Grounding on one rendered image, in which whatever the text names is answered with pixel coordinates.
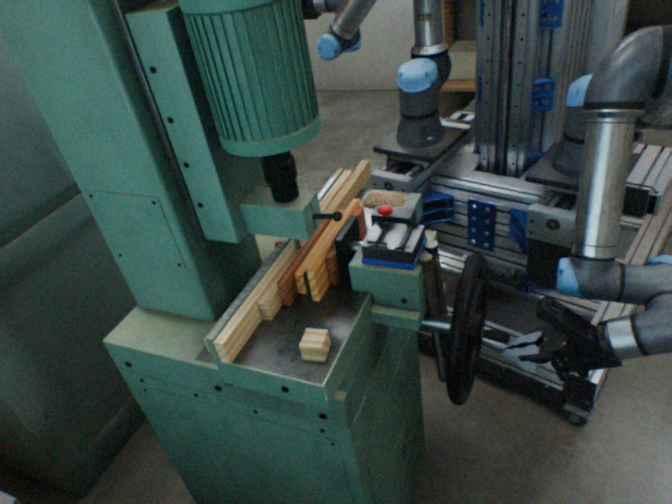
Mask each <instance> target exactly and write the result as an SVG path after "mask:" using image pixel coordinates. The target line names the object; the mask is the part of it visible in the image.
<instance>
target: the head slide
mask: <svg viewBox="0 0 672 504"><path fill-rule="evenodd" d="M182 13H183V12H182V11H181V8H180V5H179V1H178V0H157V1H155V2H152V3H150V4H147V5H145V6H142V7H139V8H137V10H134V11H132V12H129V13H127V14H126V19H127V22H128V25H129V28H130V30H131V34H132V37H133V40H134V43H135V45H136V48H137V51H139V55H140V58H141V60H142V63H143V66H144V69H145V72H146V75H147V78H148V81H149V84H150V87H151V90H152V92H153V95H154V98H156V102H157V105H158V107H159V110H160V113H161V116H162V119H163V122H164V124H165V128H166V131H167V134H168V137H169V139H170V142H171V145H172V148H173V149H174V151H175V154H176V157H177V160H178V163H179V166H180V168H181V171H182V174H183V177H184V181H185V184H186V186H187V189H188V192H189V195H190V198H191V200H192V203H193V206H194V209H196V213H197V215H198V218H199V221H200V224H201V227H202V229H203V232H204V235H205V238H206V239H212V240H220V241H228V243H236V244H238V243H240V241H241V240H242V238H243V237H244V236H245V235H246V234H247V230H246V227H245V223H244V220H243V216H242V213H241V210H240V202H241V201H242V200H243V199H244V198H245V197H246V196H247V195H248V194H249V193H250V192H251V191H253V190H254V189H255V188H256V187H267V185H266V181H265V177H264V172H263V168H262V164H261V160H260V157H243V156H236V155H233V154H230V153H228V152H225V151H224V150H223V149H222V145H221V142H220V139H219V135H218V131H217V128H216V125H215V121H214V117H213V114H212V110H211V107H210V103H209V100H208V97H207V92H206V89H204V85H203V82H202V79H201V75H200V72H199V68H198V64H197V61H196V57H195V54H194V51H193V46H192V43H191V39H190V36H189V33H188V29H186V25H185V21H184V18H183V15H182Z"/></svg>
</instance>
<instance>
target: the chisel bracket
mask: <svg viewBox="0 0 672 504"><path fill-rule="evenodd" d="M240 210H241V213H242V216H243V220H244V223H245V227H246V230H247V233H253V234H261V235H269V236H277V237H286V238H294V239H302V240H309V239H310V237H311V236H312V235H313V233H314V232H315V230H317V229H318V228H319V226H320V225H321V223H322V222H323V219H312V215H313V214H322V212H321V207H320V201H319V195H318V192H317V191H306V190H299V196H298V197H297V198H296V199H295V200H293V201H290V202H285V203H279V202H275V201H274V200H273V198H272V194H271V190H270V188H269V187H256V188H255V189H254V190H253V191H251V192H250V193H249V194H248V195H247V196H246V197H245V198H244V199H243V200H242V201H241V202H240Z"/></svg>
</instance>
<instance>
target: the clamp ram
mask: <svg viewBox="0 0 672 504"><path fill-rule="evenodd" d="M334 243H335V249H336V254H337V260H338V265H339V271H340V276H342V277H347V276H348V274H349V268H348V265H349V263H350V261H351V259H353V258H354V256H355V254H356V253H357V251H358V249H359V247H361V246H362V245H363V243H364V242H361V236H360V229H359V221H358V216H354V215H350V217H349V218H348V220H347V221H346V223H345V224H344V226H343V227H342V229H341V230H340V232H339V233H338V235H337V236H336V238H335V240H334Z"/></svg>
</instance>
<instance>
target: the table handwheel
mask: <svg viewBox="0 0 672 504"><path fill-rule="evenodd" d="M487 295H488V265H487V260H486V258H485V256H483V255H482V254H480V253H476V254H473V255H471V256H470V257H469V258H468V259H467V261H466V263H465V265H464V267H463V270H462V273H461V277H460V280H459V284H458V288H457V292H456V297H455V301H454V308H453V313H452V316H450V315H444V314H440V315H439V316H437V317H431V316H429V314H428V312H426V314H425V316H424V319H423V322H422V324H421V327H420V329H425V330H431V331H436V332H443V333H448V334H449V342H448V352H447V369H446V383H447V392H448V397H449V399H450V401H451V402H452V403H453V404H455V405H463V404H465V403H466V402H467V400H468V398H469V396H470V394H471V390H472V387H473V384H474V380H475V376H476V372H477V368H478V362H479V357H480V351H481V346H482V340H483V332H484V325H485V317H486V308H487Z"/></svg>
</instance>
